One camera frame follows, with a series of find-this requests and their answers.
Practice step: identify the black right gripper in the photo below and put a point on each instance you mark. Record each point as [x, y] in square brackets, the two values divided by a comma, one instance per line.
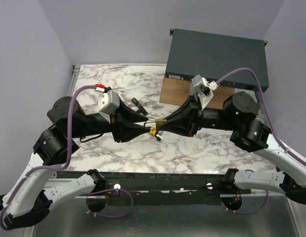
[185, 120]

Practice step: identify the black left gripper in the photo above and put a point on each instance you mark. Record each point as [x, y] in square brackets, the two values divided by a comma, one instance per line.
[125, 131]

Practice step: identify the small brass padlock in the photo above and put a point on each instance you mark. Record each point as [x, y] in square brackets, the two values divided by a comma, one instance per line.
[156, 123]

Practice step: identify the yellow padlock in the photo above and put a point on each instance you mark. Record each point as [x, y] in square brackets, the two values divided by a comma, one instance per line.
[153, 131]

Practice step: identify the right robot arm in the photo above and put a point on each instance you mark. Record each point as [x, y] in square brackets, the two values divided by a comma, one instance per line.
[238, 115]

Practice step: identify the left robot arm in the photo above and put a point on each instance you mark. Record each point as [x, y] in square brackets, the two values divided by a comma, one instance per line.
[29, 201]

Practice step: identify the wooden board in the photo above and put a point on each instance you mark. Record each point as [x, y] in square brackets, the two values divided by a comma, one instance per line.
[175, 92]

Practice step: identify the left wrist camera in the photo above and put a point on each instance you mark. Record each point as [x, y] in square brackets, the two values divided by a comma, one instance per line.
[108, 100]

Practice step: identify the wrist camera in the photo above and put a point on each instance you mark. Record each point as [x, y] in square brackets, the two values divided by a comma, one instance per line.
[108, 100]
[203, 90]

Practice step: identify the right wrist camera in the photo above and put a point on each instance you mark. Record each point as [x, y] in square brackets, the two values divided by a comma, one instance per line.
[203, 90]

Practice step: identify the dark teal network switch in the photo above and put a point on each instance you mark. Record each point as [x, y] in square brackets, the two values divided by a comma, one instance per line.
[212, 56]

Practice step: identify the black table edge rail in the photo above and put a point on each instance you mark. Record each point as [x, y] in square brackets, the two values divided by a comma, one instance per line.
[156, 189]

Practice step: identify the aluminium side rail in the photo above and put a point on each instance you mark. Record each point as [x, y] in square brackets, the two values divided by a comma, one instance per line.
[69, 80]

